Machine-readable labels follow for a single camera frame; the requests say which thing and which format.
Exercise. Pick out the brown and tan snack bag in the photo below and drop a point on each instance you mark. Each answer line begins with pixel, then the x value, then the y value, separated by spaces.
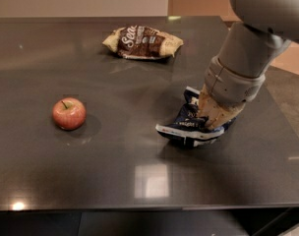
pixel 142 43

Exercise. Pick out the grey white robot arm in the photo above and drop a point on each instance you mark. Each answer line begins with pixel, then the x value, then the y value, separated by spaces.
pixel 264 30

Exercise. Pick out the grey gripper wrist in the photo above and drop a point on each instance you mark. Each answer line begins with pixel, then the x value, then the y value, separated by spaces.
pixel 230 82

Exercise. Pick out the red apple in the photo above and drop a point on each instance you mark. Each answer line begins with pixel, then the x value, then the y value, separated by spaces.
pixel 69 113

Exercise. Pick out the blue Kettle chip bag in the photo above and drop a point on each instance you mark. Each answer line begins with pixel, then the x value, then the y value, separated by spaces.
pixel 189 130

